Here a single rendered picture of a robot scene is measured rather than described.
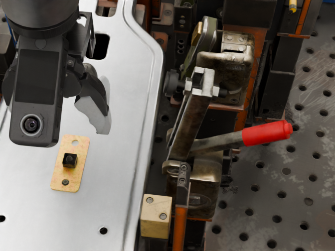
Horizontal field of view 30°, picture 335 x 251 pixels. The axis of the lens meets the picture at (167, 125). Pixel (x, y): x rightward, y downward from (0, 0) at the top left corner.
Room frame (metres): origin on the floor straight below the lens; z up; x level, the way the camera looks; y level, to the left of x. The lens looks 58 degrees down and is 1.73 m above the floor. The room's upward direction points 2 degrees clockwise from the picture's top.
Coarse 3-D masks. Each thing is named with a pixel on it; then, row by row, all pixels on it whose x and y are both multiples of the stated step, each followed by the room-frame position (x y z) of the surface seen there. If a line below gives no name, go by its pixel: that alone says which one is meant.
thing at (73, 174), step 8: (64, 136) 0.43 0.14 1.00; (72, 136) 0.43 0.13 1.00; (80, 136) 0.43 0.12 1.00; (64, 144) 0.42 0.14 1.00; (80, 144) 0.42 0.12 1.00; (88, 144) 0.42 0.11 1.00; (64, 152) 0.41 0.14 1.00; (72, 152) 0.41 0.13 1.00; (80, 152) 0.41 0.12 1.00; (56, 160) 0.40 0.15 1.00; (64, 160) 0.39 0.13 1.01; (72, 160) 0.39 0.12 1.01; (80, 160) 0.40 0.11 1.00; (56, 168) 0.38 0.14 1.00; (64, 168) 0.38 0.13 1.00; (72, 168) 0.39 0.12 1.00; (80, 168) 0.39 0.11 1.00; (56, 176) 0.37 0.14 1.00; (64, 176) 0.37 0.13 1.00; (72, 176) 0.37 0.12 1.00; (80, 176) 0.37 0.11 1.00; (56, 184) 0.36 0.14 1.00; (72, 184) 0.36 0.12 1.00
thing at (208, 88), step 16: (176, 80) 0.38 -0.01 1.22; (192, 80) 0.39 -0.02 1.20; (208, 80) 0.38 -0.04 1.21; (192, 96) 0.36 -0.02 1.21; (208, 96) 0.36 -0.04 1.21; (224, 96) 0.37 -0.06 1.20; (192, 112) 0.36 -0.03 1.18; (176, 128) 0.39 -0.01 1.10; (192, 128) 0.36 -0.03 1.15; (176, 144) 0.36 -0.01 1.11
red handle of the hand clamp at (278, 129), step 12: (240, 132) 0.38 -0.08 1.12; (252, 132) 0.37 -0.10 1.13; (264, 132) 0.37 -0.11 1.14; (276, 132) 0.37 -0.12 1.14; (288, 132) 0.37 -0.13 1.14; (192, 144) 0.38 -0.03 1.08; (204, 144) 0.38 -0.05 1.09; (216, 144) 0.37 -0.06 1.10; (228, 144) 0.37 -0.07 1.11; (240, 144) 0.37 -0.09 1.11; (252, 144) 0.36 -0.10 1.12
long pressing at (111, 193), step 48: (96, 0) 0.69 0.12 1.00; (144, 48) 0.59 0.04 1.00; (144, 96) 0.51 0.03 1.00; (0, 144) 0.42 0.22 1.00; (96, 144) 0.42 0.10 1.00; (144, 144) 0.43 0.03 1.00; (0, 192) 0.35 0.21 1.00; (48, 192) 0.35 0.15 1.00; (96, 192) 0.35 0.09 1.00; (144, 192) 0.35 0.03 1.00; (0, 240) 0.28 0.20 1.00; (48, 240) 0.29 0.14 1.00; (96, 240) 0.29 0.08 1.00
